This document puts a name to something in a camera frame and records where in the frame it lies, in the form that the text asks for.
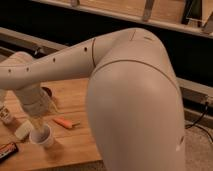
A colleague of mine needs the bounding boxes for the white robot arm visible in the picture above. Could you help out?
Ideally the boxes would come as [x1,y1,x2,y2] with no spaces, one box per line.
[0,28,186,171]

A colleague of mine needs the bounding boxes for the wooden table board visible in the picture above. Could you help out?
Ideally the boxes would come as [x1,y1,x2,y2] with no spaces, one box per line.
[0,79,101,171]

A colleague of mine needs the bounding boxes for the white rectangular sponge block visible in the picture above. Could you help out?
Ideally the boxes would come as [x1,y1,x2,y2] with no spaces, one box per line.
[15,120,33,140]

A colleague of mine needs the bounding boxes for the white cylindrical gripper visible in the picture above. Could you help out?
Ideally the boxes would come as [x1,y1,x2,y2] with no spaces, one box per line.
[14,84,58,133]

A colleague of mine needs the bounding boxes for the dark candy bar wrapper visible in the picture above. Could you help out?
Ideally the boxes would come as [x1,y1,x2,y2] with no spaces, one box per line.
[0,142,19,163]

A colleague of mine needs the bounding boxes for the orange toy carrot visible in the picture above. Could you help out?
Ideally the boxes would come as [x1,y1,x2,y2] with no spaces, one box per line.
[53,117,78,129]

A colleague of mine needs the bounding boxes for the dark purple bowl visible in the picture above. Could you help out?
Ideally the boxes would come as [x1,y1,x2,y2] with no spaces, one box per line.
[42,87,52,97]

